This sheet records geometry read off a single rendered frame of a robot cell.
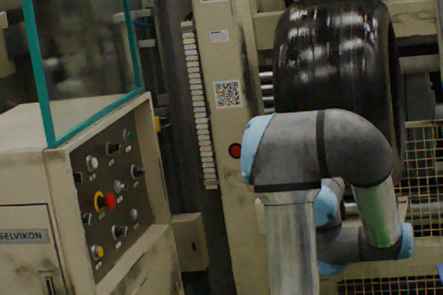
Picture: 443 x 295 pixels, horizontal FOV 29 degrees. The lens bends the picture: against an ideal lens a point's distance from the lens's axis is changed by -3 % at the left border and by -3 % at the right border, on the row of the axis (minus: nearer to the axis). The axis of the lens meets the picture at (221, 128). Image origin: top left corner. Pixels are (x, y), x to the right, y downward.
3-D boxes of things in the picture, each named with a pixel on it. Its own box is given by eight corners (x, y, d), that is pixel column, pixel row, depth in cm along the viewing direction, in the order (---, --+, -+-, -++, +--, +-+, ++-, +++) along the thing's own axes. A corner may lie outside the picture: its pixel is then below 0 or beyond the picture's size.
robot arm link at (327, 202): (299, 233, 176) (294, 193, 174) (308, 214, 186) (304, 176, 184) (337, 231, 173) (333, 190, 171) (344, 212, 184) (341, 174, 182)
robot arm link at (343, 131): (388, 90, 143) (414, 224, 182) (324, 95, 146) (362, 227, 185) (390, 150, 137) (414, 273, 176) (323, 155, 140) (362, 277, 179)
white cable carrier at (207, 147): (205, 189, 249) (180, 22, 238) (210, 183, 253) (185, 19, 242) (221, 188, 247) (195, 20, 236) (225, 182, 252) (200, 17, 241)
